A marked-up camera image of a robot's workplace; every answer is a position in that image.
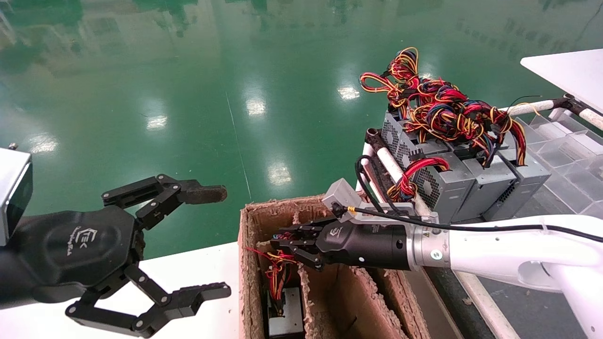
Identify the short white rail pipe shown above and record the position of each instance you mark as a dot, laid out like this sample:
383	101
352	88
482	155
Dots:
527	107

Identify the worn cardboard divider box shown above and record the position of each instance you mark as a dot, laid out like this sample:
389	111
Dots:
348	301

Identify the long white rail pipe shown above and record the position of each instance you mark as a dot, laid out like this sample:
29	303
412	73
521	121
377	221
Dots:
487	310

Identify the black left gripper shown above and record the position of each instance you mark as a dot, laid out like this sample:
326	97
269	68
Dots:
70	249

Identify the white pipe leg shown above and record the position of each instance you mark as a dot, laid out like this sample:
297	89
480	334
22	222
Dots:
367	149

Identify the clear plastic divider tray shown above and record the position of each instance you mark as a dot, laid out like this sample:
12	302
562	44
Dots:
565	150

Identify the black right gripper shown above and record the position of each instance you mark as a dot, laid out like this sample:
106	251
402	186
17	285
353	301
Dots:
367	245

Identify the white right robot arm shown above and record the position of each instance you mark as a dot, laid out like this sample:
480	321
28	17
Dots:
494	254

